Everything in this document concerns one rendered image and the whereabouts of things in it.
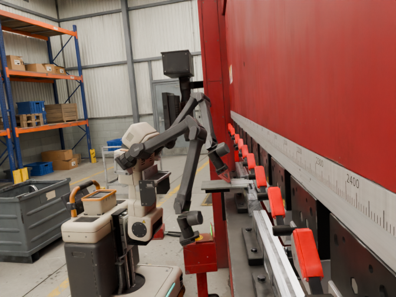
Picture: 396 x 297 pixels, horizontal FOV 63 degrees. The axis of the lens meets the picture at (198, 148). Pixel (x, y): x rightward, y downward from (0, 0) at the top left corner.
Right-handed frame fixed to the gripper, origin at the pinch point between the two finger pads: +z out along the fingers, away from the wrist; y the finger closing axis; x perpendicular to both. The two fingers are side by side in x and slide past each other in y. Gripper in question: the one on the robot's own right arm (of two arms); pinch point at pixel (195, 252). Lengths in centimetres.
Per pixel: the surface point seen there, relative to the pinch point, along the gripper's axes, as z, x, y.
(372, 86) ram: -65, -129, 33
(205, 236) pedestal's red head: -1.9, 10.4, 7.3
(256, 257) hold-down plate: -9, -43, 25
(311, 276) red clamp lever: -46, -121, 25
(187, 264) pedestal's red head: 2.1, -5.2, -4.8
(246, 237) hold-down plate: -9.4, -24.8, 25.1
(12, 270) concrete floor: 23, 155, -192
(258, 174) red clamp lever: -48, -79, 30
